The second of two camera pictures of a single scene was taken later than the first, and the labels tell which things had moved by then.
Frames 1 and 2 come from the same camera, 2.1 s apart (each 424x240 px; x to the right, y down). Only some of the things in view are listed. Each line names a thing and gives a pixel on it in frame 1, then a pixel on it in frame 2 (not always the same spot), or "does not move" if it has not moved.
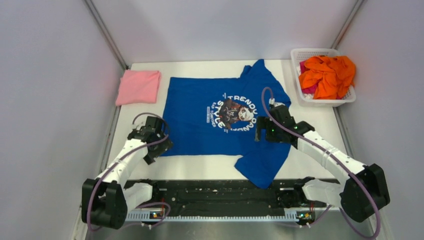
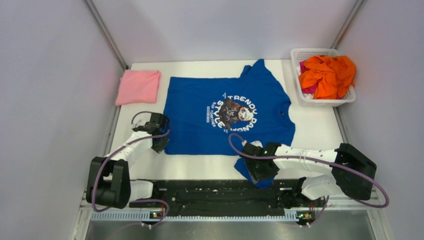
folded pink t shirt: x=138 y=86 does not move
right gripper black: x=265 y=122 → x=271 y=172
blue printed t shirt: x=208 y=117 does not move
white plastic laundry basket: x=297 y=55 does not move
